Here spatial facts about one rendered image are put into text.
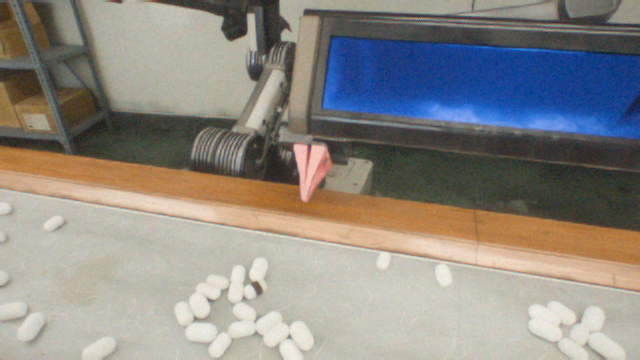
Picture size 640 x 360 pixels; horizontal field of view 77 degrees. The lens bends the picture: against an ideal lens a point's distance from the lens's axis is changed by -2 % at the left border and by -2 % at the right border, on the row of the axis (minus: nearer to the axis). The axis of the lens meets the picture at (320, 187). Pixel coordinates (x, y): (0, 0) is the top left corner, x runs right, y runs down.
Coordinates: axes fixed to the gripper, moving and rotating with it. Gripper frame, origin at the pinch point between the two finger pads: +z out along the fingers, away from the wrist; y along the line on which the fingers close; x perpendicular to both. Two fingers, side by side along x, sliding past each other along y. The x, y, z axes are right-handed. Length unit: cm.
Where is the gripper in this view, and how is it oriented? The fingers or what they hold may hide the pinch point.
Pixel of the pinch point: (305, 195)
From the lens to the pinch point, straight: 58.8
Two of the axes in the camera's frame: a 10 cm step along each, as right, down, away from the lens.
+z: -1.8, 9.4, -2.9
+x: 1.6, 3.2, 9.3
